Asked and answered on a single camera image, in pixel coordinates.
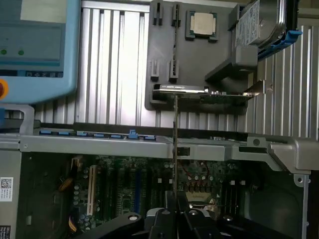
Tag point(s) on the blue disk carrier bracket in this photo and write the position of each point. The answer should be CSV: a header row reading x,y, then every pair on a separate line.
x,y
289,37

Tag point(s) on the silver CPU chip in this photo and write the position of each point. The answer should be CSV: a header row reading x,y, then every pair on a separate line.
x,y
203,23

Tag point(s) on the grey parts rack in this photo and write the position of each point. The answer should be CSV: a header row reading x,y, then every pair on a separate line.
x,y
199,57

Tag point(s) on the silver power supply black label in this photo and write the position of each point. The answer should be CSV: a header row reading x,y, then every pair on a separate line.
x,y
10,164

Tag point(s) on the blue teach pendant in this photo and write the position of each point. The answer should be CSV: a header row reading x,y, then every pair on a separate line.
x,y
37,74

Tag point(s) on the cream expansion slot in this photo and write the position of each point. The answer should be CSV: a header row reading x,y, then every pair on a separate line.
x,y
92,189

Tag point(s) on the silver hard disk white label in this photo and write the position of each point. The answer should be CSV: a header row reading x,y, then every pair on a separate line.
x,y
249,27

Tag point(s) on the open metal PC case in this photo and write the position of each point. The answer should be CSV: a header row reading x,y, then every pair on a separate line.
x,y
99,147

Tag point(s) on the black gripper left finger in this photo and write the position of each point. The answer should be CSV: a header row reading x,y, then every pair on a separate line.
x,y
164,224

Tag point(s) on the blue expansion slot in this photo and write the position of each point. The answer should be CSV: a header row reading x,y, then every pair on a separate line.
x,y
138,191

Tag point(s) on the green motherboard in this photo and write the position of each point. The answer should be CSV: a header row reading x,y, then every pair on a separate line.
x,y
129,179

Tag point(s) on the green graphics card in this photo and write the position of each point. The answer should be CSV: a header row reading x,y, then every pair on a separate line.
x,y
194,90

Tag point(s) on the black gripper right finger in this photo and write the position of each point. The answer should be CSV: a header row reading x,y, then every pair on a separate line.
x,y
192,226

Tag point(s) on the CPU socket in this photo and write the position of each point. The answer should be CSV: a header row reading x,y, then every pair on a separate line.
x,y
199,196

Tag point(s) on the blue card retention clip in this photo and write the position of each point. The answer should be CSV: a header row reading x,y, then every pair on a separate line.
x,y
63,132
149,137
45,131
132,134
115,136
99,135
81,133

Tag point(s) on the RAM slot white latches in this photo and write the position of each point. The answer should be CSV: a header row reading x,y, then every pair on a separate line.
x,y
232,199
159,191
170,185
241,199

